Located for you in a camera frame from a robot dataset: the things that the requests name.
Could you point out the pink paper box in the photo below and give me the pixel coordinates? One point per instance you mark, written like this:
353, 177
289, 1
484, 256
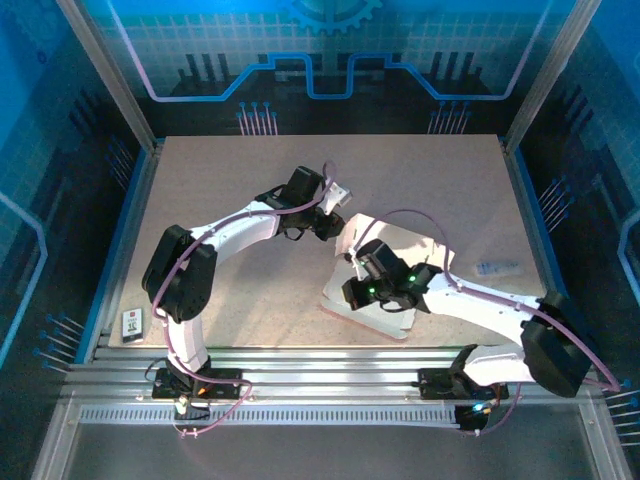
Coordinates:
390, 235

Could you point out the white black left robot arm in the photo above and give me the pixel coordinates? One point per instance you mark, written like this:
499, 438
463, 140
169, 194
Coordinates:
235, 235

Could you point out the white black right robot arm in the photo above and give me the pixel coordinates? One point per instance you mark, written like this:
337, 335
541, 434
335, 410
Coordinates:
480, 300

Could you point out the clear plastic bag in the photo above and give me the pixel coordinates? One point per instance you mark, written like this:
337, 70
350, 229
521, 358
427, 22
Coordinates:
497, 268

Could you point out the small black electronics board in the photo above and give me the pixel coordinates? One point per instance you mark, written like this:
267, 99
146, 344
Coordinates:
192, 407
475, 417

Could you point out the small black printed card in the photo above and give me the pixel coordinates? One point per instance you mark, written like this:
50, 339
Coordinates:
133, 325

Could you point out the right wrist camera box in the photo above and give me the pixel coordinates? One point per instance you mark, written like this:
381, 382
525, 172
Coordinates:
357, 265

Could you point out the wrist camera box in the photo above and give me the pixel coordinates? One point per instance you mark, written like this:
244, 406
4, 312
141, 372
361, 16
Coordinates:
357, 265
337, 192

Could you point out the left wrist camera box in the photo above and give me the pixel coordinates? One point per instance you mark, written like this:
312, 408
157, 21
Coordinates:
337, 192

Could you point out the aluminium rail frame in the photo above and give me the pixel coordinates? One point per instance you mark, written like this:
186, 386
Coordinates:
325, 372

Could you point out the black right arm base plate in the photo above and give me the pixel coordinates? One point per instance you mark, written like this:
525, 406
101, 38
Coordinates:
435, 382

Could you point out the blue-edged aluminium side rail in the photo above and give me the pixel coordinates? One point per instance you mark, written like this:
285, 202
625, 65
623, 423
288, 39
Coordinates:
537, 240
125, 250

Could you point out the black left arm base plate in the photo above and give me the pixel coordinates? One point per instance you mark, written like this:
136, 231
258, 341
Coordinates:
225, 380

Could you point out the aluminium corner post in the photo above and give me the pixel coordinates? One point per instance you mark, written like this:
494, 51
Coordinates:
110, 75
550, 75

